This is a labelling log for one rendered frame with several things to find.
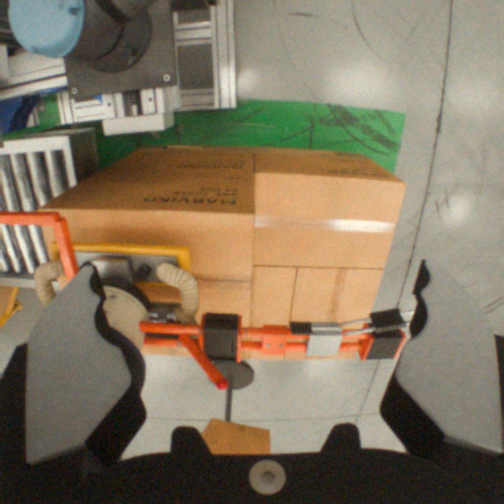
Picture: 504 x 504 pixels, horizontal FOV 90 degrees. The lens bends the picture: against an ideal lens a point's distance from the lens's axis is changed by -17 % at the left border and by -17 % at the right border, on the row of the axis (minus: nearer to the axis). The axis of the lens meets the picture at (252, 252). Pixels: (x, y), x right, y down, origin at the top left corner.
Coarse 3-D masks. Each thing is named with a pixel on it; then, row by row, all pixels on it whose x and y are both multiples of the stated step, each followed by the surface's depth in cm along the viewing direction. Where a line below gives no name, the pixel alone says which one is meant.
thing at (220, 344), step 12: (204, 324) 58; (216, 324) 58; (228, 324) 59; (240, 324) 60; (204, 336) 59; (216, 336) 59; (228, 336) 59; (240, 336) 57; (204, 348) 61; (216, 348) 61; (228, 348) 61; (240, 348) 59; (216, 360) 62; (228, 360) 62; (240, 360) 61
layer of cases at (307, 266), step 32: (128, 160) 123; (160, 160) 123; (192, 160) 123; (224, 160) 124; (256, 160) 126; (288, 160) 129; (320, 160) 133; (352, 160) 139; (256, 192) 112; (288, 192) 112; (320, 192) 112; (352, 192) 112; (384, 192) 111; (256, 224) 118; (288, 224) 118; (320, 224) 118; (352, 224) 118; (384, 224) 118; (256, 256) 126; (288, 256) 126; (320, 256) 126; (352, 256) 126; (384, 256) 126; (256, 288) 134; (288, 288) 134; (320, 288) 134; (352, 288) 134; (256, 320) 143; (288, 320) 143; (320, 320) 143; (160, 352) 155; (256, 352) 154; (288, 352) 154; (352, 352) 155
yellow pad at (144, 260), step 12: (84, 252) 64; (96, 252) 64; (108, 252) 64; (120, 252) 64; (132, 252) 64; (144, 252) 64; (156, 252) 64; (168, 252) 64; (180, 252) 64; (84, 264) 63; (132, 264) 65; (144, 264) 65; (156, 264) 65; (180, 264) 66; (60, 276) 67; (132, 276) 67; (144, 276) 64; (156, 276) 67
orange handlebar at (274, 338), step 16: (16, 224) 47; (32, 224) 48; (48, 224) 48; (64, 224) 49; (64, 240) 49; (64, 256) 51; (256, 336) 60; (272, 336) 59; (288, 336) 60; (304, 336) 60; (352, 336) 60; (272, 352) 62
